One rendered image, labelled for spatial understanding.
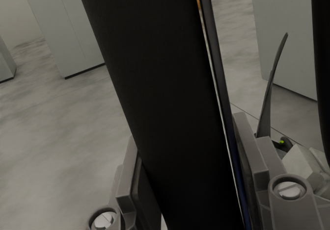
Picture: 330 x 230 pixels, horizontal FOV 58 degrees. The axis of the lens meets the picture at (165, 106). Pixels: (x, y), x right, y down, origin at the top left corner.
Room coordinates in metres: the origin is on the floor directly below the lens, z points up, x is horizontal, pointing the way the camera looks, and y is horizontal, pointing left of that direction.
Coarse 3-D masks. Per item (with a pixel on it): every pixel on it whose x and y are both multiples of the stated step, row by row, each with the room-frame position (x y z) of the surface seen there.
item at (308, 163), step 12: (288, 156) 0.46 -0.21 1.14; (300, 156) 0.44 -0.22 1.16; (312, 156) 0.44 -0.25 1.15; (324, 156) 0.45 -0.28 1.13; (288, 168) 0.44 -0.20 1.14; (300, 168) 0.42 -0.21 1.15; (312, 168) 0.40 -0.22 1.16; (324, 168) 0.41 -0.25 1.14; (312, 180) 0.39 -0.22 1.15; (324, 180) 0.38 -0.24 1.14; (324, 192) 0.37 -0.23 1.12
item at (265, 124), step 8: (280, 48) 0.36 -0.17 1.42; (272, 72) 0.35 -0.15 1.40; (272, 80) 0.34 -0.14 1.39; (264, 96) 0.37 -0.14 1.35; (264, 104) 0.32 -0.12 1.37; (264, 112) 0.32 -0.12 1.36; (264, 120) 0.33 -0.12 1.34; (264, 128) 0.34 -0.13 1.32; (256, 136) 0.30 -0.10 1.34; (264, 136) 0.35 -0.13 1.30
